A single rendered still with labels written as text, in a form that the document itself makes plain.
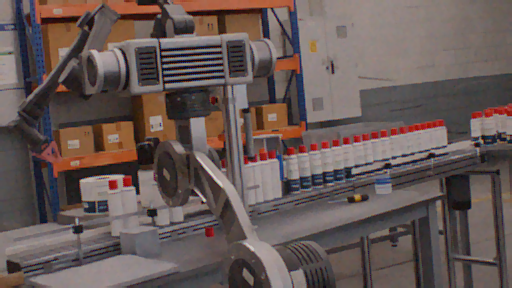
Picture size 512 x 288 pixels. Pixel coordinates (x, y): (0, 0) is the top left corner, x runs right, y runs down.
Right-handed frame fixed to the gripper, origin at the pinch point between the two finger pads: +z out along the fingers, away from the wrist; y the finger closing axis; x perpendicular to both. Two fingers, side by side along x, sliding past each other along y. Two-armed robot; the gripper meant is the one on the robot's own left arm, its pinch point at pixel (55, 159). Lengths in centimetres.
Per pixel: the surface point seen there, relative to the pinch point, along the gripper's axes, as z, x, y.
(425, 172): 149, -130, 16
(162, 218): 42.7, -10.4, -9.5
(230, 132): 38, -50, -19
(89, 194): 32, -8, 46
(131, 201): 28.0, -6.1, -12.4
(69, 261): 22.7, 24.9, -19.5
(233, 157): 45, -44, -19
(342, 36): 236, -406, 392
